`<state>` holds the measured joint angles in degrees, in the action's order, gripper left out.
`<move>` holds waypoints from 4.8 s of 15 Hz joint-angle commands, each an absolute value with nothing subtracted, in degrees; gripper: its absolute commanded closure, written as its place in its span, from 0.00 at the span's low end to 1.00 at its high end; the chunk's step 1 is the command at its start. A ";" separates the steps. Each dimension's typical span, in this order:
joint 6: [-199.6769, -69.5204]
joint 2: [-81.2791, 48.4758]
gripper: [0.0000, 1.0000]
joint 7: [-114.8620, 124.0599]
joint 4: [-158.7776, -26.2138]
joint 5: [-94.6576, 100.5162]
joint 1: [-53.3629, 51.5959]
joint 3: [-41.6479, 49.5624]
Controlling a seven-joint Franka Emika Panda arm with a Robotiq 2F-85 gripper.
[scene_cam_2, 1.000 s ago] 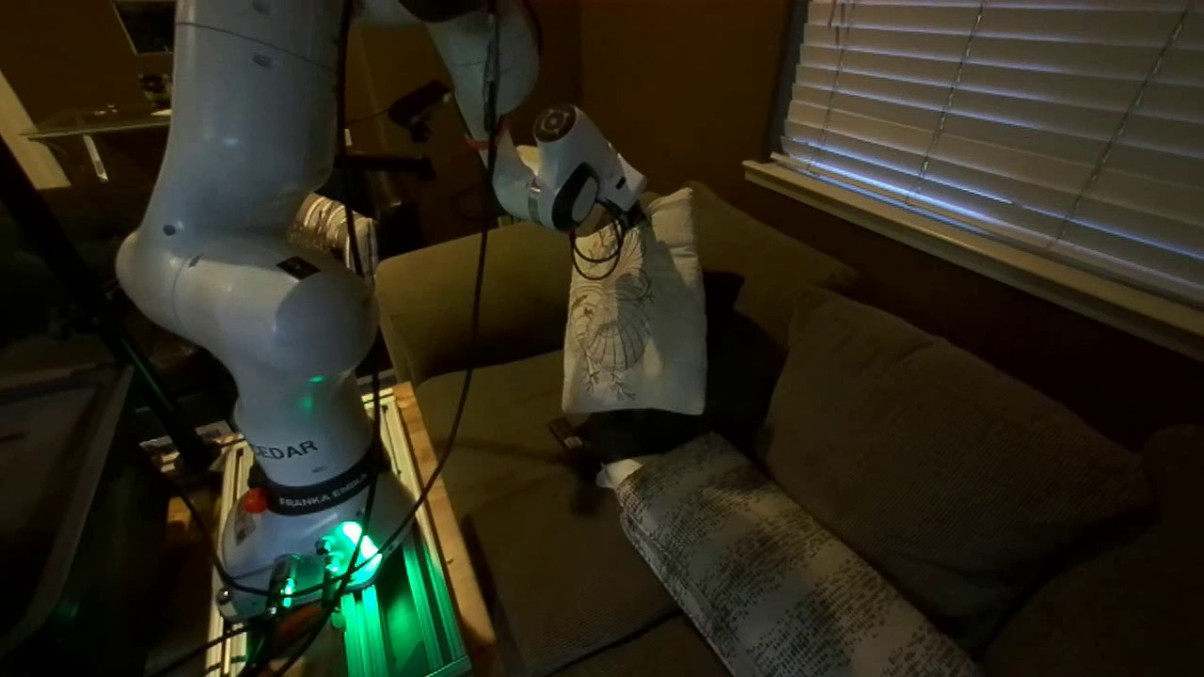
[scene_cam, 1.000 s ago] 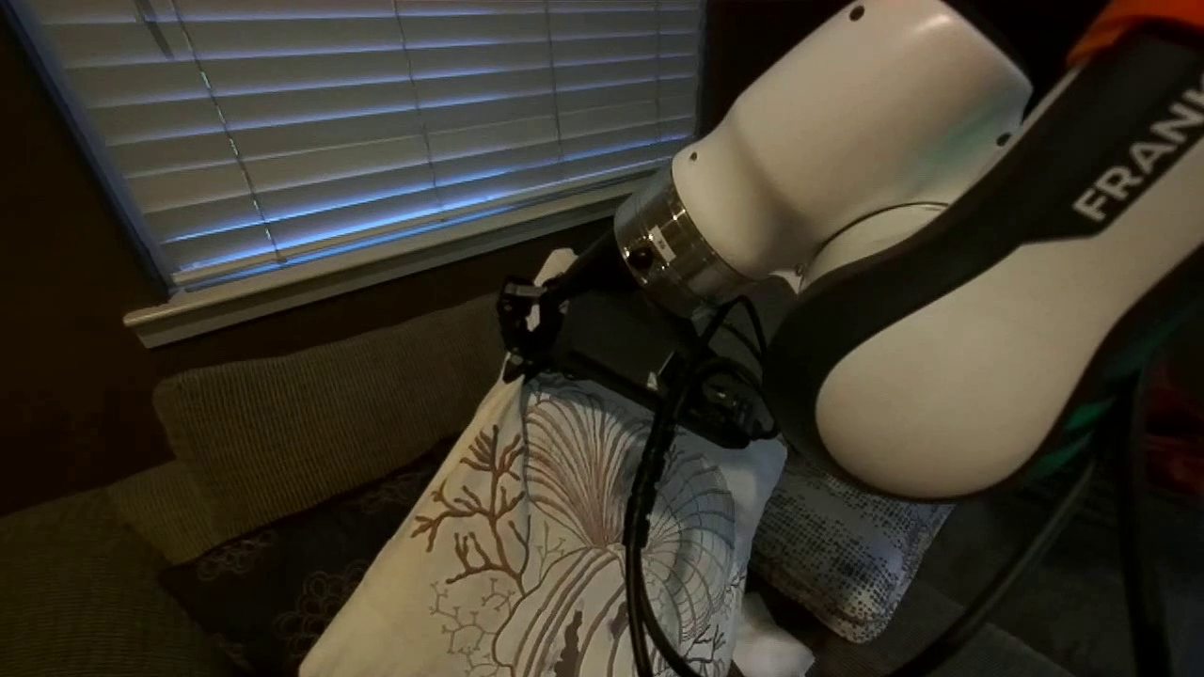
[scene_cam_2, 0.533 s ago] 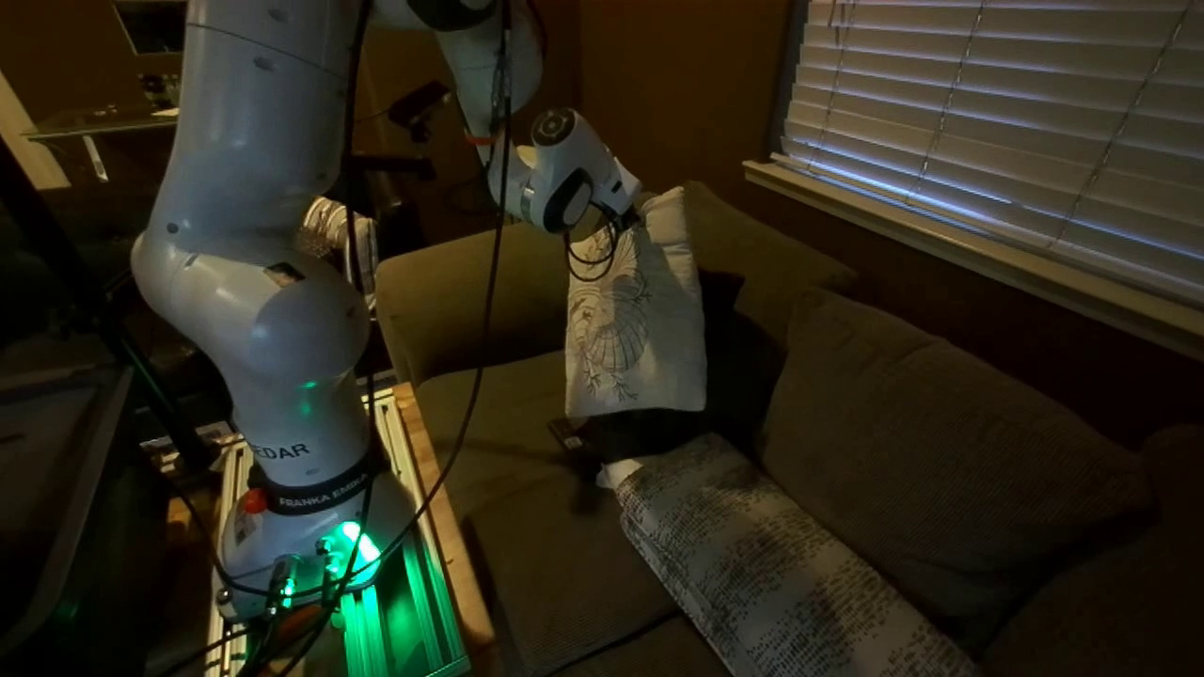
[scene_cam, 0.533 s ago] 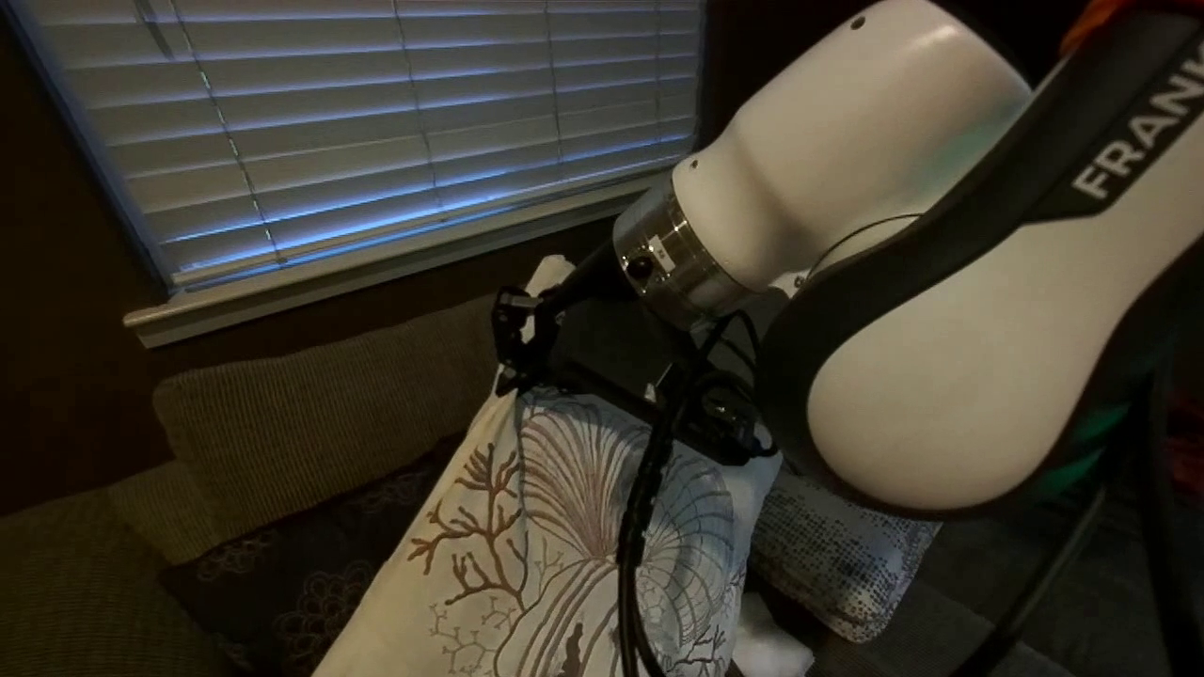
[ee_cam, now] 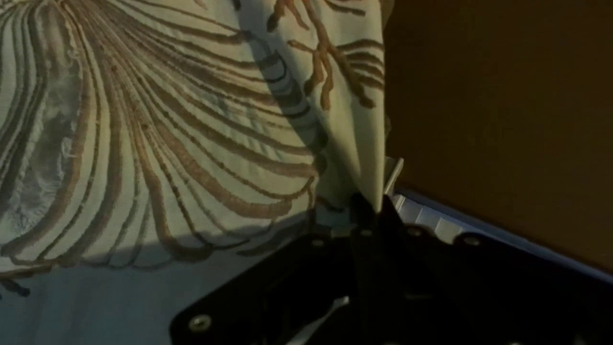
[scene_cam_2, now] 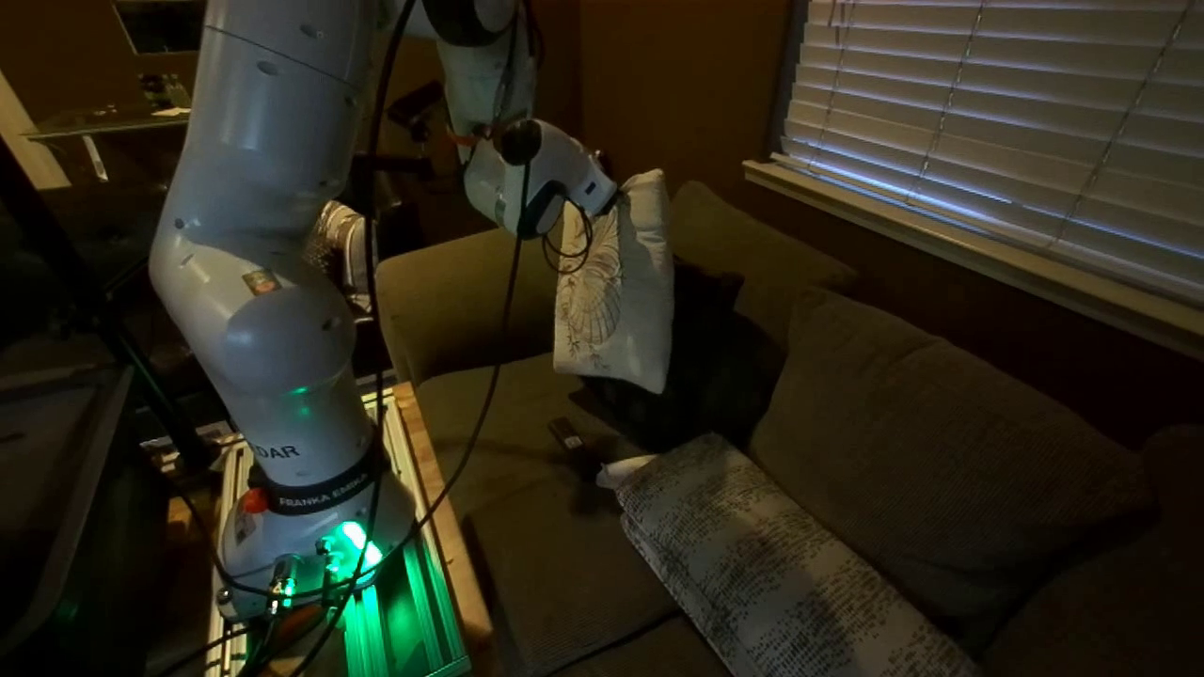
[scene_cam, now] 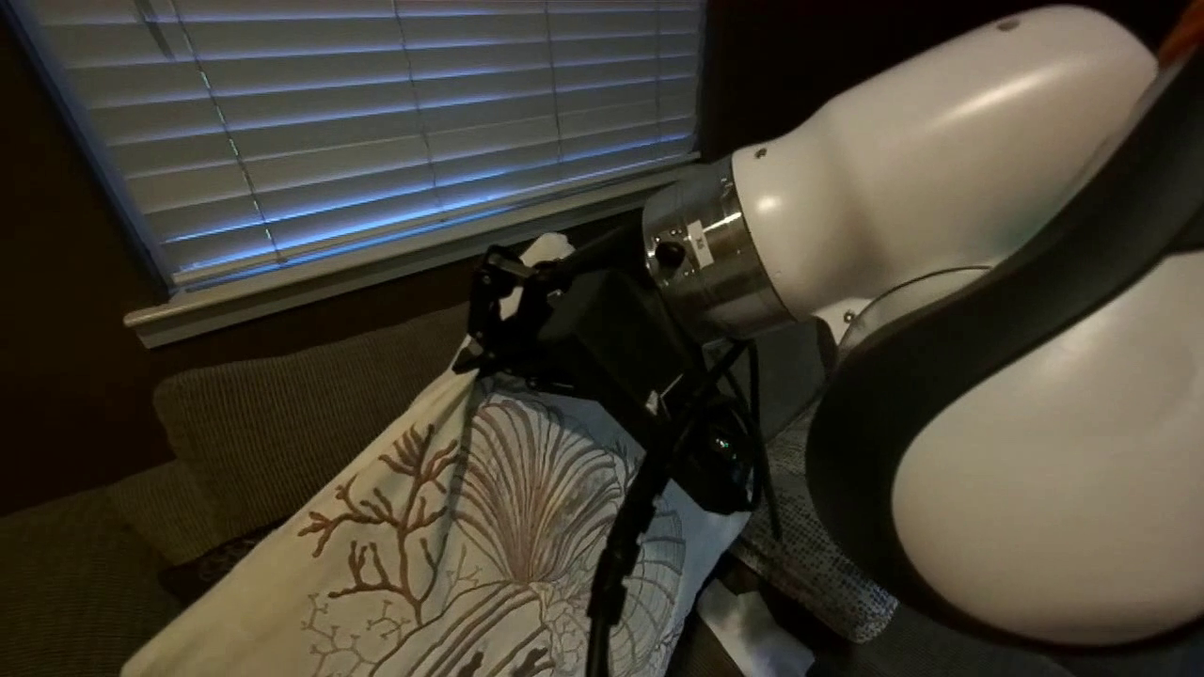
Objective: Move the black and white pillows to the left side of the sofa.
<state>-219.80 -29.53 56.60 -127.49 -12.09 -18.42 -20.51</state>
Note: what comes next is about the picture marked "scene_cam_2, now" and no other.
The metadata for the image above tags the grey text print pillow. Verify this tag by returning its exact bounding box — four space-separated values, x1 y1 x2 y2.
619 427 989 677

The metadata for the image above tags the green lit robot base platform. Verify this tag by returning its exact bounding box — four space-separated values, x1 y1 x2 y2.
202 381 475 677

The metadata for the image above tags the white crumpled cloth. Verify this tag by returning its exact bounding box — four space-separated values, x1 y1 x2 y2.
312 198 382 299

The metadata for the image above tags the black cable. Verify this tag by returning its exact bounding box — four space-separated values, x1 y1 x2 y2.
238 125 540 677
355 0 426 556

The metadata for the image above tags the olive sofa back cushion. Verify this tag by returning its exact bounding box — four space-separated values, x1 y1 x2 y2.
750 291 1152 654
982 422 1204 677
663 180 866 351

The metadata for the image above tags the beige window sill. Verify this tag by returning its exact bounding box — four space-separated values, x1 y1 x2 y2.
742 157 1204 361

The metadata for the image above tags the white window blind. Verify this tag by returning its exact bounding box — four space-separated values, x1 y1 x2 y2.
774 0 1204 312

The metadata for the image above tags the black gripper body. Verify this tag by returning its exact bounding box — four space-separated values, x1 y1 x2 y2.
549 185 633 272

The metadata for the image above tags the small shelf ornament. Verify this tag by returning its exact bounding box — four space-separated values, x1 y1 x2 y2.
135 71 200 121

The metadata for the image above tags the wooden board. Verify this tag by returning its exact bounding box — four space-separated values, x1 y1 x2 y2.
391 381 500 644

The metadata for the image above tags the black remote control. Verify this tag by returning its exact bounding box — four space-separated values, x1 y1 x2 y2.
545 414 594 460

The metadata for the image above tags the wall shelf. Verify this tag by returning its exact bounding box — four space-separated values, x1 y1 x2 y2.
29 104 200 141

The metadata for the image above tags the black floral pattern pillow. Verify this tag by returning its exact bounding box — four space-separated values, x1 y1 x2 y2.
580 258 792 461

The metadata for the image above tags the olive fabric sofa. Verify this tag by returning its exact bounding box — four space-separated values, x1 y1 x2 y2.
374 180 1204 677

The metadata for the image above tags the dark flat panel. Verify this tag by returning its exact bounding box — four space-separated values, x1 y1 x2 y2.
0 361 143 654

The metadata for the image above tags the white leaf print pillow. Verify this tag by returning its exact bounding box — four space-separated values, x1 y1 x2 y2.
549 167 681 400

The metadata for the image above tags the dark framed picture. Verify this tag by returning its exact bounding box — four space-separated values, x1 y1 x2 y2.
111 0 210 60

